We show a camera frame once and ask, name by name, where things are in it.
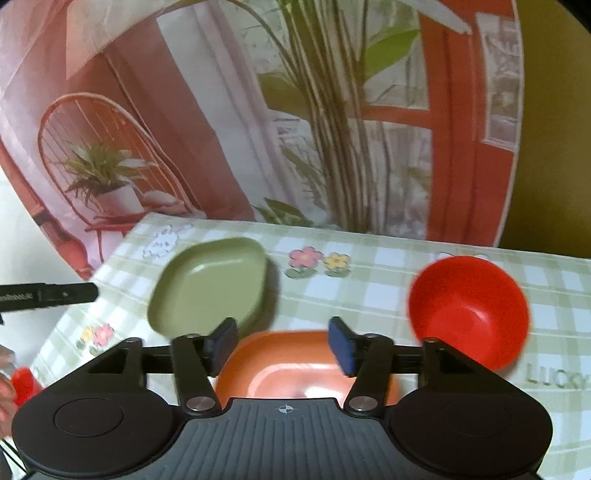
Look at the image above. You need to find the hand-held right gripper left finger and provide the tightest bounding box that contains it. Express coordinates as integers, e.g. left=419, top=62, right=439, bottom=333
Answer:
left=86, top=317, right=239, bottom=414

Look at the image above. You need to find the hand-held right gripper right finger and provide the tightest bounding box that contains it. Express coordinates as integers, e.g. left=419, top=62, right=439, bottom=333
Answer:
left=328, top=316, right=484, bottom=414

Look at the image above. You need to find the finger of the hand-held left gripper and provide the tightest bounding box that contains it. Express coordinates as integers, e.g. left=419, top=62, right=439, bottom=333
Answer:
left=0, top=282, right=100, bottom=315

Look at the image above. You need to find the orange square plate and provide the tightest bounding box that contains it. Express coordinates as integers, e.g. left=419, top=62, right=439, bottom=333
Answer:
left=215, top=330, right=402, bottom=409

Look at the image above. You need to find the green square plate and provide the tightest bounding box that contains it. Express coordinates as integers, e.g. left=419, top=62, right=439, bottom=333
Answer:
left=146, top=237, right=269, bottom=337

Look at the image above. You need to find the red plastic bowl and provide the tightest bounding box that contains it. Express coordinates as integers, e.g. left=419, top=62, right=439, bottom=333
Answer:
left=408, top=257, right=531, bottom=373
left=9, top=366, right=43, bottom=409

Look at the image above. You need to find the green checkered tablecloth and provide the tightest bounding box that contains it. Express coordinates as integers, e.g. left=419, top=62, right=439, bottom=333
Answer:
left=0, top=215, right=591, bottom=480

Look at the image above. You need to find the printed wall backdrop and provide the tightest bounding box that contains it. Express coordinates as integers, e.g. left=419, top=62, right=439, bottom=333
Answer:
left=0, top=0, right=528, bottom=282

